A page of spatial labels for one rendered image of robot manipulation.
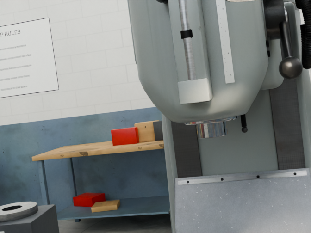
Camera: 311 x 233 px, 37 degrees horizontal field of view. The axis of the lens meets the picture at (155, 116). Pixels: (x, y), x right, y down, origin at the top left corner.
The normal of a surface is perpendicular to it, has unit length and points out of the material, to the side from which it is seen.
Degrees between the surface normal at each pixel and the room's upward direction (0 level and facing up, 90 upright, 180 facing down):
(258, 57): 90
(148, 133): 90
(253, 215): 63
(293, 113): 90
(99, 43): 90
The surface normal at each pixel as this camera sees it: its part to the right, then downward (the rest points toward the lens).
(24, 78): -0.25, 0.08
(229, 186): -0.28, -0.37
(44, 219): 0.98, -0.12
